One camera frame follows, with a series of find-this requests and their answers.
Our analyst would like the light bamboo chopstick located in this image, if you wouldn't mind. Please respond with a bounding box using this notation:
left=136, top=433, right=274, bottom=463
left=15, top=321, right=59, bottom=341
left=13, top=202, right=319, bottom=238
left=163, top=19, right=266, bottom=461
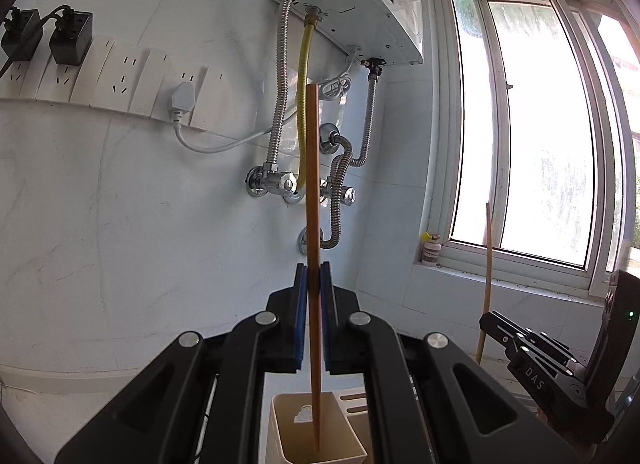
left=475, top=202, right=494, bottom=366

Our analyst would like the dark red wooden chopstick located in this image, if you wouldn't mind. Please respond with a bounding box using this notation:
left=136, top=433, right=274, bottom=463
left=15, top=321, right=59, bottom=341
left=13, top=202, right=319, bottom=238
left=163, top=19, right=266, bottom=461
left=305, top=84, right=322, bottom=453

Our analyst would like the person right hand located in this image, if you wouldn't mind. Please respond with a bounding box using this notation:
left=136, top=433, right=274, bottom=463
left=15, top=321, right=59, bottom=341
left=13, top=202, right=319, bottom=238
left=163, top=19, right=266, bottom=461
left=534, top=405, right=597, bottom=462

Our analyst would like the small jar on sill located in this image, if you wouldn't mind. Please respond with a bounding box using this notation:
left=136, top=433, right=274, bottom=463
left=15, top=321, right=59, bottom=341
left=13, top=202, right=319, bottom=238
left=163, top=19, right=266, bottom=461
left=420, top=232, right=442, bottom=266

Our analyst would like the cream utensil holder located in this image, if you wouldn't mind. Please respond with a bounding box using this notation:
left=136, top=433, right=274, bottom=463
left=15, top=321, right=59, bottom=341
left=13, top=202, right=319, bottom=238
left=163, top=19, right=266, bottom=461
left=265, top=388, right=374, bottom=464

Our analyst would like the white framed window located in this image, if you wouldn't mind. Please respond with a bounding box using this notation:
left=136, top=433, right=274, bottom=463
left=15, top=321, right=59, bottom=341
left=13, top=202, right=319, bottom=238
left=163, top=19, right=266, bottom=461
left=427, top=0, right=639, bottom=299

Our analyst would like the black power adapter right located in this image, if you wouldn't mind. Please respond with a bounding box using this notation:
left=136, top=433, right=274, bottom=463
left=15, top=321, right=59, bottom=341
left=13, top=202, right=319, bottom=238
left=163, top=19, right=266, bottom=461
left=49, top=7, right=93, bottom=66

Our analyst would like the black power adapter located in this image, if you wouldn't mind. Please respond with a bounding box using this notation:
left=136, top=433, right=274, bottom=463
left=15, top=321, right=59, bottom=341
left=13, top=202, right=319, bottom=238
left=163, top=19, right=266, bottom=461
left=49, top=7, right=93, bottom=66
left=1, top=7, right=43, bottom=61

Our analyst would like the black power adapter left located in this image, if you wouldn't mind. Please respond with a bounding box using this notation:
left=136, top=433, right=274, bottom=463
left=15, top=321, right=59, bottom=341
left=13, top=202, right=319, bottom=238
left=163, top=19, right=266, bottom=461
left=1, top=7, right=43, bottom=61

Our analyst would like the corrugated steel hose lower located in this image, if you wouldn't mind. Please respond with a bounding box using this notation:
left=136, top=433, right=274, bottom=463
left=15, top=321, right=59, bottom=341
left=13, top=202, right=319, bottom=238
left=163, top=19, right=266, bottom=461
left=298, top=122, right=357, bottom=255

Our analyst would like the corrugated steel hose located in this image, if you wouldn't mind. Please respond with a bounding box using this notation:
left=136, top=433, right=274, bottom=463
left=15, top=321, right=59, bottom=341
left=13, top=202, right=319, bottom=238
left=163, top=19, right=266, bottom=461
left=264, top=0, right=298, bottom=173
left=349, top=56, right=385, bottom=168
left=298, top=122, right=357, bottom=255

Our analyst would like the white wall plug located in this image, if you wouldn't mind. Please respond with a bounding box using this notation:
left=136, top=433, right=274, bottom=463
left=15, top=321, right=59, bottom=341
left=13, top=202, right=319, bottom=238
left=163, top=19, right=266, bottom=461
left=168, top=82, right=195, bottom=125

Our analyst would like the corrugated steel hose right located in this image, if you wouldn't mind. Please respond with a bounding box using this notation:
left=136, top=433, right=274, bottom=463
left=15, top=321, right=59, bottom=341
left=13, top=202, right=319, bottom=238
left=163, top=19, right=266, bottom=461
left=349, top=56, right=385, bottom=168

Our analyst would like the yellow gas hose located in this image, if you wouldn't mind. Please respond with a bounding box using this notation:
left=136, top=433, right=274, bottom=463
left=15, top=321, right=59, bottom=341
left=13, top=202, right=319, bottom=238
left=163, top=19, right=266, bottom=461
left=295, top=6, right=324, bottom=192

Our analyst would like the white wall socket strip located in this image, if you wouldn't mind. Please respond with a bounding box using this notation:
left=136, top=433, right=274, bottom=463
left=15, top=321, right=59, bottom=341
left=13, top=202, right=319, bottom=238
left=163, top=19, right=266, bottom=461
left=1, top=36, right=232, bottom=132

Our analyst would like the corrugated steel hose left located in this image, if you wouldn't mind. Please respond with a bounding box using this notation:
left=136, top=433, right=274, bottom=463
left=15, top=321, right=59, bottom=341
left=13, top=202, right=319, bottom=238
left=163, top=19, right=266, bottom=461
left=264, top=0, right=298, bottom=173

